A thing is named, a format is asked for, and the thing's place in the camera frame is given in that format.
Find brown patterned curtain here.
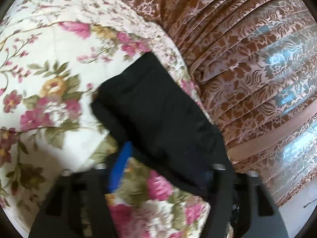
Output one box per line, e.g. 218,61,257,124
109,0,317,209

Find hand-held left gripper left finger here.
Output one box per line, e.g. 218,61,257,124
28,141,134,238

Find black pants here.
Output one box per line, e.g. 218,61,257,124
90,52,242,205

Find floral bedspread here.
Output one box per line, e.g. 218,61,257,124
0,0,235,238

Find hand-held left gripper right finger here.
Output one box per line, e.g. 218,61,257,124
213,164,290,238

